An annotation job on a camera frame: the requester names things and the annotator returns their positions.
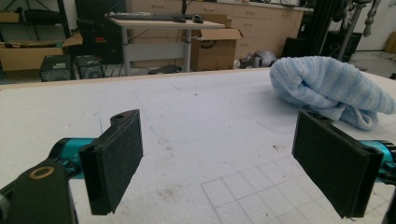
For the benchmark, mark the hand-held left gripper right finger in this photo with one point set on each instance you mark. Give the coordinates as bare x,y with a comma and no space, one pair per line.
333,161

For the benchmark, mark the black computer tower with label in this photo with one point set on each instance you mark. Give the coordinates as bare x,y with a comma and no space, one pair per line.
56,68

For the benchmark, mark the grey metal stand pole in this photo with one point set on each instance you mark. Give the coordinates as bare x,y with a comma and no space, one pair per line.
350,34

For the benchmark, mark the white desk with grey legs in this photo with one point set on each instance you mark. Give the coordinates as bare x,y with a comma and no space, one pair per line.
155,51

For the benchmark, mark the large black cabinet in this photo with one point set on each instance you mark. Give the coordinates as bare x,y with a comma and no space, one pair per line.
99,31

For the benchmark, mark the white foam mat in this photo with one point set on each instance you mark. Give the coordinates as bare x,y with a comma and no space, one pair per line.
202,124

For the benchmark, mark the black computer tower with fan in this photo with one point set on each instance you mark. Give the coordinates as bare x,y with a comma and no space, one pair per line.
89,67

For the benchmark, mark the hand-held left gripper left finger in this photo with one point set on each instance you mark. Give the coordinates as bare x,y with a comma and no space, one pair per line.
118,161

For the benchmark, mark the black frame post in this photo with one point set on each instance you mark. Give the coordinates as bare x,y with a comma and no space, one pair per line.
319,25

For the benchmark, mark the black keyboard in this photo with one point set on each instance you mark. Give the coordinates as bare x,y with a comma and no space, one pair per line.
146,17

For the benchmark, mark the black shelf rack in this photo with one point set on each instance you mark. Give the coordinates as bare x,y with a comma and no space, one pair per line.
63,15

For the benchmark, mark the grey rounded device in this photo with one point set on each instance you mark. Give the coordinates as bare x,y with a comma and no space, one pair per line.
263,58

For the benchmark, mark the wide open cardboard box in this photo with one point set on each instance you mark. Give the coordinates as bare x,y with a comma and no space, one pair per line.
28,57

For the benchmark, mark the black computer mouse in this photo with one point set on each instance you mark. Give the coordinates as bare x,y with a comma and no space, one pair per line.
198,19

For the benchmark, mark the flat black device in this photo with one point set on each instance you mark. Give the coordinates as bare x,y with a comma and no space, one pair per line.
165,69

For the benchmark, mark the blue striped towel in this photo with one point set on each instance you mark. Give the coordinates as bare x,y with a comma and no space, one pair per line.
323,81

